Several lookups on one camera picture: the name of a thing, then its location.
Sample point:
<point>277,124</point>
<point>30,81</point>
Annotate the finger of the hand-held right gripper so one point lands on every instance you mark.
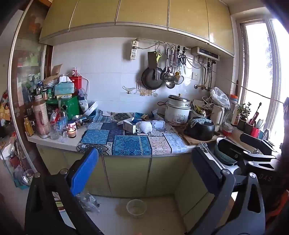
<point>257,143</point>
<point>232,151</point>

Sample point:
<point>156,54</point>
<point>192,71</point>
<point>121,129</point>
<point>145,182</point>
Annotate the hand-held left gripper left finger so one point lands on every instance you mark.
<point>84,171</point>

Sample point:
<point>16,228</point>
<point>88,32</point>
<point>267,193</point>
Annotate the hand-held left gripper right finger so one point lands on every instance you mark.
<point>210,171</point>

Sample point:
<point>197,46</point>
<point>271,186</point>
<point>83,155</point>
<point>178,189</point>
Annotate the white round bowl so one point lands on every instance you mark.
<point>136,208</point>

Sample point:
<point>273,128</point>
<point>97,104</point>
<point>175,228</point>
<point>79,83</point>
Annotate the clear square plastic container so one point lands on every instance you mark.
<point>158,124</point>

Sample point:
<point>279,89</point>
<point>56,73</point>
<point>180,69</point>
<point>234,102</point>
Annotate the red cup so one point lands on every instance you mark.
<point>255,132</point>

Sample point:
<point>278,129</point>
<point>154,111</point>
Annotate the green colander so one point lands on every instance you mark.
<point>222,157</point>

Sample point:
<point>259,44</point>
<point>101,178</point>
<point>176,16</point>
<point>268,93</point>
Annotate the dark utensil holder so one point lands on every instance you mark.
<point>248,127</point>

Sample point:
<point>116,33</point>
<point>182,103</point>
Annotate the stack of small bowls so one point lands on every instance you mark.
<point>228,130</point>

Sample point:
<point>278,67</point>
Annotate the grey rag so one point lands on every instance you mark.
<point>203,147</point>

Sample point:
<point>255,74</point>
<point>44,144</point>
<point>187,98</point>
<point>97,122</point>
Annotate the clear plastic bag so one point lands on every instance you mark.
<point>89,202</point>

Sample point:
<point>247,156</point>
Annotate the potted plant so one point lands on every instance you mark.
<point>243,113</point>

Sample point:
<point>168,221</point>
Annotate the wooden cutting board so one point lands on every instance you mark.
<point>192,141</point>

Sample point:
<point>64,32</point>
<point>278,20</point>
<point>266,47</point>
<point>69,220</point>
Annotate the black pot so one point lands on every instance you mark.
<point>199,133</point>

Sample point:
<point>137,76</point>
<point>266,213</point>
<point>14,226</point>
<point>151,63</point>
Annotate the white electric kettle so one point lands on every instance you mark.
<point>218,116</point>

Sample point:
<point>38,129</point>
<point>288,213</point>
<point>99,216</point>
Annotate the candle in glass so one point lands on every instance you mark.
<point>72,133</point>

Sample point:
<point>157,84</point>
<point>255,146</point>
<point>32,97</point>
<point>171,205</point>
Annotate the bottle with orange lid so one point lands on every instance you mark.
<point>234,106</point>

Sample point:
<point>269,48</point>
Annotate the empty glass jar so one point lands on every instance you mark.
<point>54,132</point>

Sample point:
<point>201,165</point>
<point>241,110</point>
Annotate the blue patterned cloth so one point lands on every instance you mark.
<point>128,141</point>

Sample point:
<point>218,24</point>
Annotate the clear water bottle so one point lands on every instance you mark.
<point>63,122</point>

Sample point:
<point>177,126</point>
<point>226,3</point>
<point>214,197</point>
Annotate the white plastic bag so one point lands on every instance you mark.
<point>220,97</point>

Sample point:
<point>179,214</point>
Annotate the white round tray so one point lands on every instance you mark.
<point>90,109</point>

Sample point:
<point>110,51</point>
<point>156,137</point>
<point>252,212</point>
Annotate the white carton box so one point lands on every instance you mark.
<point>129,126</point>

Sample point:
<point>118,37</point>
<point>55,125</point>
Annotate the white rice cooker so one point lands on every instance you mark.
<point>177,113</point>

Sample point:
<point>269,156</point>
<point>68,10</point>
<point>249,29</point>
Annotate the blue label plastic bottle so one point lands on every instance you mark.
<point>83,104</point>

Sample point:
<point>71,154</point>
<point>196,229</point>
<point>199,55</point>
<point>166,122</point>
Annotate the green box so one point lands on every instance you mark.
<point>65,106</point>

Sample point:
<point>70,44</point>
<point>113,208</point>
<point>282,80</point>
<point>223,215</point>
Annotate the tall pink thermos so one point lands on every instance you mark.
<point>41,117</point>

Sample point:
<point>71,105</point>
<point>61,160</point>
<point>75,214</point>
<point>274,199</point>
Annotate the yellow oil bottle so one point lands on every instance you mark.
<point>28,127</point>

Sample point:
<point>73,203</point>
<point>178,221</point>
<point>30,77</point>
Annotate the white foam fruit net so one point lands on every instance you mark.
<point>144,127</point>

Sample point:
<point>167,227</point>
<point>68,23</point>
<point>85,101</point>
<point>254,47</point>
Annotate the window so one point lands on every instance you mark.
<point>257,67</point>

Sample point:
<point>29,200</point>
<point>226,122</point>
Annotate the teal tissue box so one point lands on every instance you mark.
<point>64,88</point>

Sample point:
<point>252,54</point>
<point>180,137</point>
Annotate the red tin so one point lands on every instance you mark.
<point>76,81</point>

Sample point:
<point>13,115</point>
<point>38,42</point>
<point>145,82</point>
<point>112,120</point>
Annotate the metal ladle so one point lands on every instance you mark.
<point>170,84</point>

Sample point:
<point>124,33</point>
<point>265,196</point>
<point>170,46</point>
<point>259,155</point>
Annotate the metal skimmer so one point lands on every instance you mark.
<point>168,76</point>

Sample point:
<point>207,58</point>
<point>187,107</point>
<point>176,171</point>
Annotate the kitchen scissors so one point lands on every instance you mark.
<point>182,61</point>

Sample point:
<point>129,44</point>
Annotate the black wok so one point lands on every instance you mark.
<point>150,79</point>

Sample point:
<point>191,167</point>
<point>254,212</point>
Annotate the yellow peeler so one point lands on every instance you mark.
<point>159,56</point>

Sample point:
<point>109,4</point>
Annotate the cleaver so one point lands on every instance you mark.
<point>152,58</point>

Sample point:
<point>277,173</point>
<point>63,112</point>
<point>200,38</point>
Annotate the white power strip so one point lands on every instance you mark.
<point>134,50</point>

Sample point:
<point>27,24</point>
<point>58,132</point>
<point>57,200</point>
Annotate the yellow upper cabinet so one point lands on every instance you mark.
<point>144,13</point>

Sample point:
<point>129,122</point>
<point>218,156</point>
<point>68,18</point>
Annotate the wall faucet pipe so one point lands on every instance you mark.
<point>206,74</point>

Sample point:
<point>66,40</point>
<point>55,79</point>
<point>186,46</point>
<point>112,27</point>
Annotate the wall socket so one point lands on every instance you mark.
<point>194,76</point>

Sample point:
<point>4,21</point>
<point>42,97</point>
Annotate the wall water heater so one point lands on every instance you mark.
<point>205,53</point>

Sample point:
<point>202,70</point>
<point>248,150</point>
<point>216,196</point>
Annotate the metal hanging rail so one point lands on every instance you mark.
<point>158,41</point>

